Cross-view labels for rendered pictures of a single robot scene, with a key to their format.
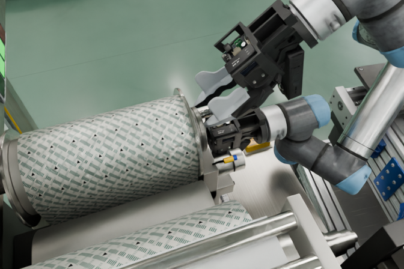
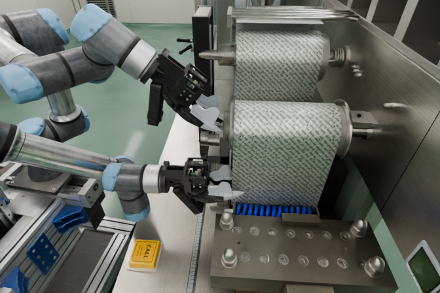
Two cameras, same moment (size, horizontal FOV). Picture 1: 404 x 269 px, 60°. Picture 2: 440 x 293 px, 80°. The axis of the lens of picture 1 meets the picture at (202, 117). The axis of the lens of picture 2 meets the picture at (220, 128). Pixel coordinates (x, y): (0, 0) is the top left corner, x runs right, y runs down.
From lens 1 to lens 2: 0.85 m
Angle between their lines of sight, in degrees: 90
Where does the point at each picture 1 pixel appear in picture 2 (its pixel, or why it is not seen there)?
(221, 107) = (212, 101)
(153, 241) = (269, 39)
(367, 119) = (93, 155)
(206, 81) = (211, 115)
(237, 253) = (248, 20)
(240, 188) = (185, 218)
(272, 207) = (173, 199)
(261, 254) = (242, 19)
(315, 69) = not seen: outside the picture
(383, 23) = not seen: hidden behind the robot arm
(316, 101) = (113, 167)
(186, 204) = not seen: hidden behind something
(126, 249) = (277, 40)
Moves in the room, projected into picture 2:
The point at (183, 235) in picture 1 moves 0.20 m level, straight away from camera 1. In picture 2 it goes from (259, 38) to (249, 65)
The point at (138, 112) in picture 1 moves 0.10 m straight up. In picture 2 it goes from (263, 108) to (268, 67)
